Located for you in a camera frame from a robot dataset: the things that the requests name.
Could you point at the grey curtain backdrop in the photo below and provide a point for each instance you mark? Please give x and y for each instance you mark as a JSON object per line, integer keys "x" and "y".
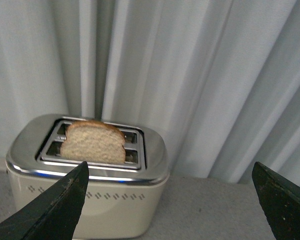
{"x": 219, "y": 80}

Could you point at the beige two-slot toaster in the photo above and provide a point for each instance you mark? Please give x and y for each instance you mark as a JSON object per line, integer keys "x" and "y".
{"x": 120, "y": 199}

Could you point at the slice of brown bread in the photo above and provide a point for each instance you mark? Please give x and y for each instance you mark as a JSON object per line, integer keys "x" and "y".
{"x": 94, "y": 141}

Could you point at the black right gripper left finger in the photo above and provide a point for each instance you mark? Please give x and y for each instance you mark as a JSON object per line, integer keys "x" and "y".
{"x": 54, "y": 214}

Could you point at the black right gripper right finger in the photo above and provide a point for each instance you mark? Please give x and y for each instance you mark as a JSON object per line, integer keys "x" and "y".
{"x": 280, "y": 201}

